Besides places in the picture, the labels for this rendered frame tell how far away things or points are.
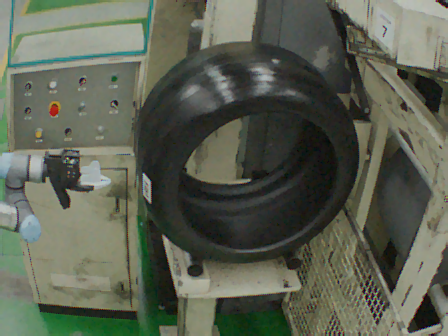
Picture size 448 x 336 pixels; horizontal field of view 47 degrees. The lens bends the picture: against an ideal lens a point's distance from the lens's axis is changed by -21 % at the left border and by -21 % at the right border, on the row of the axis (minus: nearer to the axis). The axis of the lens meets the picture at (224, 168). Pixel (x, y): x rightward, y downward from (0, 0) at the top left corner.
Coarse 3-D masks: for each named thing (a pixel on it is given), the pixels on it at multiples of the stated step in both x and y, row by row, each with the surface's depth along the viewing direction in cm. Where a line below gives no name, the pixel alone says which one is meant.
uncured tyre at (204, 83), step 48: (240, 48) 151; (192, 96) 140; (240, 96) 139; (288, 96) 141; (336, 96) 149; (144, 144) 148; (192, 144) 142; (336, 144) 150; (192, 192) 183; (240, 192) 187; (288, 192) 187; (336, 192) 158; (192, 240) 157; (240, 240) 177; (288, 240) 164
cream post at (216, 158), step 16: (224, 0) 162; (240, 0) 163; (256, 0) 164; (224, 16) 165; (240, 16) 166; (256, 16) 168; (208, 32) 171; (224, 32) 169; (240, 32) 169; (224, 128) 186; (240, 128) 187; (208, 144) 188; (224, 144) 189; (192, 160) 196; (208, 160) 191; (224, 160) 192; (192, 176) 196; (208, 176) 194; (224, 176) 195; (192, 304) 225; (208, 304) 226; (192, 320) 230; (208, 320) 232
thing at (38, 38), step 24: (24, 0) 170; (48, 0) 173; (72, 0) 175; (96, 0) 178; (120, 0) 181; (144, 0) 183; (24, 24) 175; (48, 24) 178; (72, 24) 181; (96, 24) 184; (120, 24) 186; (144, 24) 188; (24, 48) 181; (48, 48) 184; (72, 48) 186; (96, 48) 189; (120, 48) 191; (144, 48) 193
